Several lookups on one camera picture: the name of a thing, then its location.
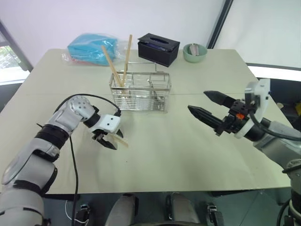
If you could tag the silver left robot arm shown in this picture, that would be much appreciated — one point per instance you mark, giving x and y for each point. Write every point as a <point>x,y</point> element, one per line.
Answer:
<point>65,117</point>

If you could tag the pinkish item in bowl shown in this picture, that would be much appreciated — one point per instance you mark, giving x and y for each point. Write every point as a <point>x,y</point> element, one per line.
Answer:
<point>194,49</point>

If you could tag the black slanted pole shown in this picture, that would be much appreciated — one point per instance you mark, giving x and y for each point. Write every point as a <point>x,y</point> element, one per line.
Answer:
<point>221,23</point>

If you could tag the grey rounded shape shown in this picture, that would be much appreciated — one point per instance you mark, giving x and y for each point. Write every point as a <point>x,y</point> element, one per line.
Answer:
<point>183,209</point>
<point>122,209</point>

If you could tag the black block with buckle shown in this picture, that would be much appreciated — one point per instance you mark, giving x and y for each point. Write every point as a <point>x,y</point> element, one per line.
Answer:
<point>85,214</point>
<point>214,214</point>

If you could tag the dark bulky object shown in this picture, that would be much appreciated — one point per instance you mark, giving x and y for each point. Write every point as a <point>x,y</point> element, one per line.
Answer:
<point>287,91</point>

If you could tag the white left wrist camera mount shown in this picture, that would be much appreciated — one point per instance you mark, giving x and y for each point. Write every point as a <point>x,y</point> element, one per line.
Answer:
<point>109,122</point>

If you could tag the wooden chopstick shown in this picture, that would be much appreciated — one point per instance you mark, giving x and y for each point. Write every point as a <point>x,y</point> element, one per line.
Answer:
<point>121,140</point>
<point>127,55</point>
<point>111,66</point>

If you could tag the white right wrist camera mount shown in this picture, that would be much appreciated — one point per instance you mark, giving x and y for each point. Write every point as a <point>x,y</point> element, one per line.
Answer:
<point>261,94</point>

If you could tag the metal spoon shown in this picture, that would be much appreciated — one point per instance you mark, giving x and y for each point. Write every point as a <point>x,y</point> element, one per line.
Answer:
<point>154,90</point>

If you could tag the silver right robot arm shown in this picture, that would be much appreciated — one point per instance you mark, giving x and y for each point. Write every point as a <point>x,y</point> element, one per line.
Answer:
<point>277,141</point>

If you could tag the pale green bowl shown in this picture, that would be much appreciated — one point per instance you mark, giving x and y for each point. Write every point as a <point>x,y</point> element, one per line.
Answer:
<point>195,58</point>

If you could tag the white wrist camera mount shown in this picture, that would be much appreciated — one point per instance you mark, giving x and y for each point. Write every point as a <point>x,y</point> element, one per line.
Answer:
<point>261,94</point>
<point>109,122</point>

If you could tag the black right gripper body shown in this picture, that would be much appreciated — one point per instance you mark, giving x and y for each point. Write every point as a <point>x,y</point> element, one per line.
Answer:
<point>235,117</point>

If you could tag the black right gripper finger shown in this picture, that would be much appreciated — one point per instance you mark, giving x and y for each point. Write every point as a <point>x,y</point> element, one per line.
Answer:
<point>219,98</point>
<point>205,116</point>

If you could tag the clear plastic bag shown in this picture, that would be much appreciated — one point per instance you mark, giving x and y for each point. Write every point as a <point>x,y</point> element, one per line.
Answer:
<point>122,47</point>

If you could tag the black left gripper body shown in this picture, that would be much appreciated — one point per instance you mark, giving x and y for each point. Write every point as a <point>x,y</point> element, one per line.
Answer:
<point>100,136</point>

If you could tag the black tissue box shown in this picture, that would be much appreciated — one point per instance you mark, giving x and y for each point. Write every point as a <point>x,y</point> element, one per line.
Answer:
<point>157,53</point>

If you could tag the grey window frame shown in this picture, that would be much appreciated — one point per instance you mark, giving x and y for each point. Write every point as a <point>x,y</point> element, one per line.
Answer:
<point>16,47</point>

